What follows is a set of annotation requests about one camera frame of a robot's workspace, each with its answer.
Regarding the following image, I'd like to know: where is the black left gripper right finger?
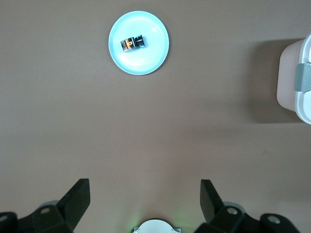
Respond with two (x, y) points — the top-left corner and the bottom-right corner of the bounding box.
(194, 179), (302, 233)

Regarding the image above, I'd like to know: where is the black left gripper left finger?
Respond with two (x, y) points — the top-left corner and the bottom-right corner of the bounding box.
(0, 179), (91, 233)

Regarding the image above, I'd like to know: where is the orange and black push-button switch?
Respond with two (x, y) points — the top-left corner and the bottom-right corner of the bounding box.
(120, 34), (146, 53)

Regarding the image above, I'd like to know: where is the white lidded storage box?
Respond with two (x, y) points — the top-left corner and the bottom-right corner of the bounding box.
(276, 33), (311, 125)

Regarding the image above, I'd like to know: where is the grey box lid clip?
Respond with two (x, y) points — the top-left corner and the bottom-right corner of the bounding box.
(295, 63), (311, 92)

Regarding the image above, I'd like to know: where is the light blue round plate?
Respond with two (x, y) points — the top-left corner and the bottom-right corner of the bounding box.
(108, 10), (170, 76)

